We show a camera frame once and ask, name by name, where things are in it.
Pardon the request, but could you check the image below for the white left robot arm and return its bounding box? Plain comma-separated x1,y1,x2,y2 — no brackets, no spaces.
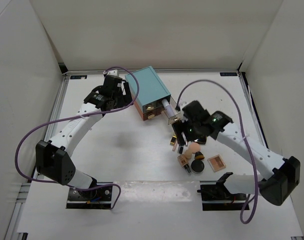
35,70,132,200

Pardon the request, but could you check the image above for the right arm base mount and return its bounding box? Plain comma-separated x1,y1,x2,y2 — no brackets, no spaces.
197,184,247,211

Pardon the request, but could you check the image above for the teal and orange drawer box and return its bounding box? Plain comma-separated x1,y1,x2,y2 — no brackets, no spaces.
125,66,171,121

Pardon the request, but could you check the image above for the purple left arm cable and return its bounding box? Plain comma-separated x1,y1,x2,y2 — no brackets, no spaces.
16,66,140,210

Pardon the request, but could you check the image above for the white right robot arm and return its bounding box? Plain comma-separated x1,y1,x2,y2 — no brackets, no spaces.
172,100,301,206

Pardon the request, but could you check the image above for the black round jar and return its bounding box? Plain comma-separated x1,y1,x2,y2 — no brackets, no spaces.
191,159,205,174

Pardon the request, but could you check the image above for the lavender lipstick tube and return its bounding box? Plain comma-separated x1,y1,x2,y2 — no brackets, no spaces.
162,99,175,118

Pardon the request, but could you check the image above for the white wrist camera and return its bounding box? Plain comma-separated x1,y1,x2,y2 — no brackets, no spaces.
103,69,119,77
175,101,187,111

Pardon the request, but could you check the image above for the gold black lipstick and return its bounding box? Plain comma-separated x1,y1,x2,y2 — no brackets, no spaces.
170,135,177,146

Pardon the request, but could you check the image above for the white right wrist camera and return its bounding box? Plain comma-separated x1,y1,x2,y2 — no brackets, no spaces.
175,101,187,111

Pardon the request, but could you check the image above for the beige foundation bottle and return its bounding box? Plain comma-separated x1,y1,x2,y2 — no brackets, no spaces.
177,155,191,175

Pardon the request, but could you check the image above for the black square compact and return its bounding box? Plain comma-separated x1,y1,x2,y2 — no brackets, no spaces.
194,136,207,145

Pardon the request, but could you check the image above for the peach makeup sponge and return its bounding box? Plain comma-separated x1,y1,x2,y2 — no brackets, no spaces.
183,142,201,160

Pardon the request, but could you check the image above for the black orange kabuki brush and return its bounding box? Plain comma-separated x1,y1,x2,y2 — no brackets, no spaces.
194,151,205,161

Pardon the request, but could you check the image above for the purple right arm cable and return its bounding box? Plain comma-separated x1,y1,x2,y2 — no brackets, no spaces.
176,79,258,224

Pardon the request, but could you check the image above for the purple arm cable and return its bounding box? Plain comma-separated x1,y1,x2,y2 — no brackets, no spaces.
176,79,258,224
16,66,140,210

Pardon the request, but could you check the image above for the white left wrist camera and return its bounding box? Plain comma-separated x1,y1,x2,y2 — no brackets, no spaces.
103,69,119,77

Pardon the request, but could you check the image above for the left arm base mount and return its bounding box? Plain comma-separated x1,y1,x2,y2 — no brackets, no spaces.
66,183,113,210

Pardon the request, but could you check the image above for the silver black eyeliner pen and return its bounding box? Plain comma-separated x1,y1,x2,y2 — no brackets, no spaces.
178,146,184,154

